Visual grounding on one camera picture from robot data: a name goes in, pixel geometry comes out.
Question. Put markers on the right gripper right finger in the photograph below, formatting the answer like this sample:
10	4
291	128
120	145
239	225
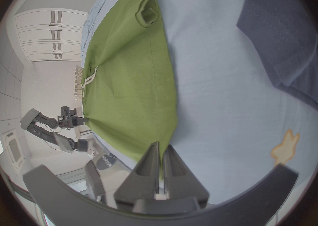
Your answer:
178	177

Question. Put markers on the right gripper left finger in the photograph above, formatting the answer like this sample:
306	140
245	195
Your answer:
144	177

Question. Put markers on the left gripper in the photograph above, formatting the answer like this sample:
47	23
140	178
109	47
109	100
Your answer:
78	121

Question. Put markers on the green shorts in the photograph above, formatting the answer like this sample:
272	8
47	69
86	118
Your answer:
131	83

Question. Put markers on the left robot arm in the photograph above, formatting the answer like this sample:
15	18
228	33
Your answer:
63	143

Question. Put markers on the round woven basket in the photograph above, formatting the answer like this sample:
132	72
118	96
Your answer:
79	83

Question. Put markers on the bed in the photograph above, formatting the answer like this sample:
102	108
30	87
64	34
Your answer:
223	95

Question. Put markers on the dark blue garment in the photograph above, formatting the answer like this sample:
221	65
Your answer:
278	33

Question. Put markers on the white ceiling air vent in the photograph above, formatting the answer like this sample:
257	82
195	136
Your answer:
13	150

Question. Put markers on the white wardrobe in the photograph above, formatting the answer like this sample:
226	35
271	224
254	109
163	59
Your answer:
37	36

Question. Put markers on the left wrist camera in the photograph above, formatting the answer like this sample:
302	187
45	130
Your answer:
73	112

